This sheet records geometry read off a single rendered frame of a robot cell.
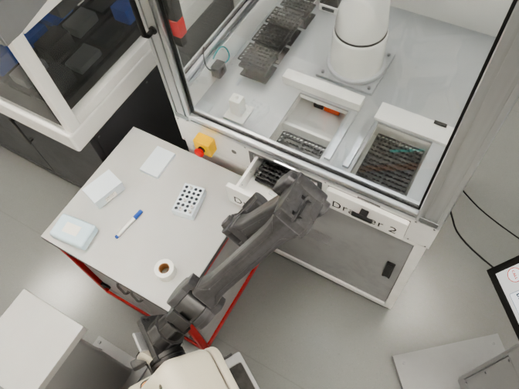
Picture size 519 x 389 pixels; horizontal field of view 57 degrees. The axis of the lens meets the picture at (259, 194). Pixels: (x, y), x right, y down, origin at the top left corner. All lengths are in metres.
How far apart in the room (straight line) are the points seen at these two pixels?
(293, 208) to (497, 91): 0.48
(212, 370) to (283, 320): 1.42
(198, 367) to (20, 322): 0.98
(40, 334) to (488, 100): 1.51
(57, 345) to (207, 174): 0.80
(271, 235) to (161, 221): 0.93
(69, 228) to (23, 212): 1.19
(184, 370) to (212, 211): 0.91
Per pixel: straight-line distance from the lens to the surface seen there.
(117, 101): 2.12
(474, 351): 2.49
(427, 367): 2.41
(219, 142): 1.80
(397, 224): 1.63
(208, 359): 1.04
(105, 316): 2.61
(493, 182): 2.94
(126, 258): 1.81
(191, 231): 1.79
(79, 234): 1.87
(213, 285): 1.08
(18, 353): 1.85
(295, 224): 0.93
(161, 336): 1.18
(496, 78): 1.09
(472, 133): 1.21
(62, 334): 1.80
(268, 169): 1.75
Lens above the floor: 2.34
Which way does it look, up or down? 60 degrees down
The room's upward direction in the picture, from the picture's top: 8 degrees counter-clockwise
